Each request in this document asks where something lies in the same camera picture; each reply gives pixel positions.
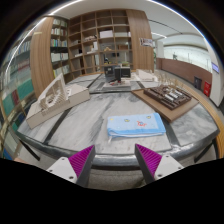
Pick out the white architectural model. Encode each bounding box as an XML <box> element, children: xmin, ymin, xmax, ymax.
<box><xmin>25</xmin><ymin>73</ymin><xmax>91</xmax><ymax>130</ymax></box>

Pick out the glass-fronted bookshelf with green books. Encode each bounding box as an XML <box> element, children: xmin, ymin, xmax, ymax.
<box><xmin>0</xmin><ymin>36</ymin><xmax>35</xmax><ymax>158</ymax></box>

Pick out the brown architectural model on board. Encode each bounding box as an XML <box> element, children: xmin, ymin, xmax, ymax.
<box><xmin>130</xmin><ymin>83</ymin><xmax>200</xmax><ymax>123</ymax></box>

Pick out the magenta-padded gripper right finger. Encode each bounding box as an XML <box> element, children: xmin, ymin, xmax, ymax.
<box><xmin>134</xmin><ymin>143</ymin><xmax>184</xmax><ymax>184</ymax></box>

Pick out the wall screen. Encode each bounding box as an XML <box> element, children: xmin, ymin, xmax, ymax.
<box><xmin>211</xmin><ymin>61</ymin><xmax>221</xmax><ymax>75</ymax></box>

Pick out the dark bin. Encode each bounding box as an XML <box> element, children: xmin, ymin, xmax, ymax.
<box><xmin>193</xmin><ymin>76</ymin><xmax>203</xmax><ymax>90</ymax></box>

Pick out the poster on shelf side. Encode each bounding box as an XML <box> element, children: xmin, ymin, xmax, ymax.
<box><xmin>139</xmin><ymin>37</ymin><xmax>154</xmax><ymax>48</ymax></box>

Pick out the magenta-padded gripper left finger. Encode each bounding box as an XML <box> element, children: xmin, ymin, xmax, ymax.
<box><xmin>46</xmin><ymin>144</ymin><xmax>97</xmax><ymax>188</ymax></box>

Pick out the red cabinet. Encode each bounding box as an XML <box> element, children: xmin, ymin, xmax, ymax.
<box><xmin>203</xmin><ymin>80</ymin><xmax>212</xmax><ymax>98</ymax></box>

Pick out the wooden shelf unit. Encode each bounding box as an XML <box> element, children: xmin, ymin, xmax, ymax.
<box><xmin>29</xmin><ymin>9</ymin><xmax>155</xmax><ymax>98</ymax></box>

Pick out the light blue towel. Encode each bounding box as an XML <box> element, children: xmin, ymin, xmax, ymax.
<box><xmin>106</xmin><ymin>112</ymin><xmax>167</xmax><ymax>140</ymax></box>

